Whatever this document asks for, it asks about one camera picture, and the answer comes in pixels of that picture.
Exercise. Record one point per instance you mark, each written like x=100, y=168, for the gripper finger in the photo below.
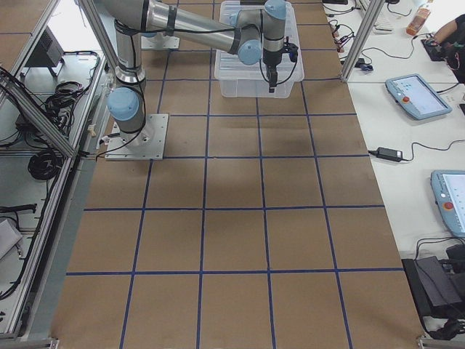
x=272, y=77

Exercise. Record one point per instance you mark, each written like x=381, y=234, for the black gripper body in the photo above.
x=271, y=59

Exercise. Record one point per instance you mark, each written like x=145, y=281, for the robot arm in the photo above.
x=253, y=35

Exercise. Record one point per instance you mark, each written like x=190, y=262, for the person forearm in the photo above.
x=448, y=29

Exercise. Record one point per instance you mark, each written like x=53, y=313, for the clear plastic storage box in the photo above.
x=239, y=80

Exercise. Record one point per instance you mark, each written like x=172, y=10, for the teach pendant tablet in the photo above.
x=448, y=190
x=416, y=97

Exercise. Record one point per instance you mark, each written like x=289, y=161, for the black power adapter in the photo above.
x=389, y=154

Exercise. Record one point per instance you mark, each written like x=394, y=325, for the orange snack bag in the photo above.
x=418, y=21

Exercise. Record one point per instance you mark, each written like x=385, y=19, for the black device on desk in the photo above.
x=437, y=287

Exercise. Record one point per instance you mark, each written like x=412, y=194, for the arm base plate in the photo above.
x=159, y=42
x=148, y=144

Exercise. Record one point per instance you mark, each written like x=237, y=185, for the aluminium frame post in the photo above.
x=363, y=32

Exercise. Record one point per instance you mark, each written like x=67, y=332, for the grey box under frame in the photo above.
x=47, y=53

